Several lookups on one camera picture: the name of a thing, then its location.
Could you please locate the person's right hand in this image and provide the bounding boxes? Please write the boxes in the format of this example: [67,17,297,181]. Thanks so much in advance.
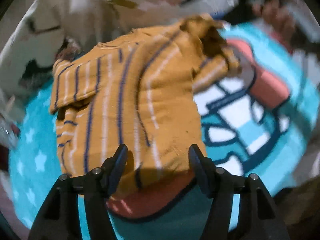
[252,0,297,39]

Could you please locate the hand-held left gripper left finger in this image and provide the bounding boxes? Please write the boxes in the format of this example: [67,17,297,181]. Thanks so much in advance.
[28,144,129,240]

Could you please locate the mustard striped small shirt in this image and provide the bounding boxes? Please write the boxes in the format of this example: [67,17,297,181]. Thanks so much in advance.
[49,13,242,198]

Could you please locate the turquoise printed blanket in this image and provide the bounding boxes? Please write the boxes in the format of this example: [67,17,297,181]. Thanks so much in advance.
[9,21,319,240]

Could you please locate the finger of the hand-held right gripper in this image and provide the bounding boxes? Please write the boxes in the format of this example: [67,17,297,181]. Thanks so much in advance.
[231,46,257,90]

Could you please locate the white cloth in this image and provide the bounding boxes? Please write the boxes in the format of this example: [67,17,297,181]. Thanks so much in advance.
[0,0,200,90]

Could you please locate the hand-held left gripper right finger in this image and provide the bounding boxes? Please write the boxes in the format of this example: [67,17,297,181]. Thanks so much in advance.
[188,144,291,240]

